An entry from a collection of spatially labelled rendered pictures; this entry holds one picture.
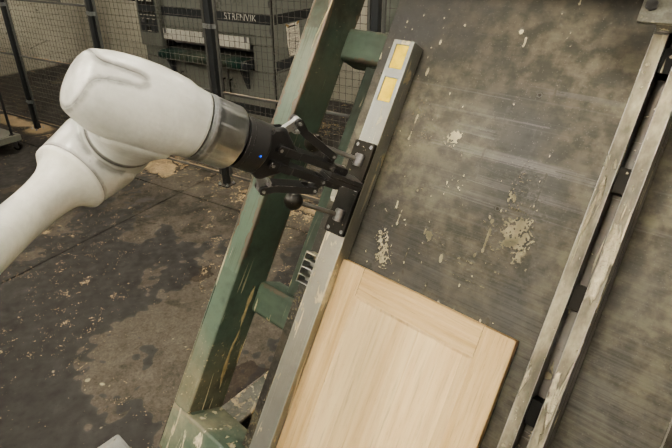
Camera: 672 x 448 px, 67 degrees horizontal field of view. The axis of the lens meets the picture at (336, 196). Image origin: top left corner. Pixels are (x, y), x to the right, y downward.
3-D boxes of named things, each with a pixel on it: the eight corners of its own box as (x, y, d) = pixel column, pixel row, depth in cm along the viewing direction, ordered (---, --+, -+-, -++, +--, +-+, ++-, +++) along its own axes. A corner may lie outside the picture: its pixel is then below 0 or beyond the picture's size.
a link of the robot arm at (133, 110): (220, 71, 64) (172, 111, 73) (93, 13, 54) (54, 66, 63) (213, 149, 60) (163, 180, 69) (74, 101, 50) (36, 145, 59)
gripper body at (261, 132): (238, 101, 71) (290, 124, 77) (212, 153, 73) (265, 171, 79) (258, 122, 66) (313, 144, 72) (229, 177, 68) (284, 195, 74)
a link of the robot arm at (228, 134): (173, 141, 70) (211, 154, 74) (191, 170, 63) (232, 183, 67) (201, 82, 68) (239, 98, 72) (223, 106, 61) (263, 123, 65)
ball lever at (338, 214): (337, 223, 107) (278, 205, 101) (343, 206, 106) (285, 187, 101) (344, 227, 103) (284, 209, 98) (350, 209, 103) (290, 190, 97)
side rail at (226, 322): (208, 394, 132) (173, 401, 123) (351, -14, 127) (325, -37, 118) (222, 406, 128) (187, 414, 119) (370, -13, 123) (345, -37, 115)
